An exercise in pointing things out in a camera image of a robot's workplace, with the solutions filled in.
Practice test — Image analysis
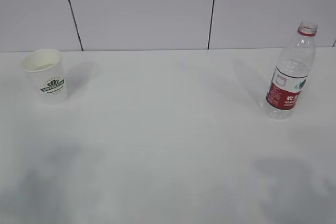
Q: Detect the white paper cup green logo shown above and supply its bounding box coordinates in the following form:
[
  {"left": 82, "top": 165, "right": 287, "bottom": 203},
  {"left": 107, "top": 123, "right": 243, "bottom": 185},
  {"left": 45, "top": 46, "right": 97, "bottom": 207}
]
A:
[{"left": 21, "top": 49, "right": 68, "bottom": 104}]

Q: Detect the clear water bottle red label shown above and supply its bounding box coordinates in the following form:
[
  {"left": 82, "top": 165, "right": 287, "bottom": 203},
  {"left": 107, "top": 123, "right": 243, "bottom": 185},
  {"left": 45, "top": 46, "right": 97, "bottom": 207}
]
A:
[{"left": 263, "top": 22, "right": 318, "bottom": 120}]

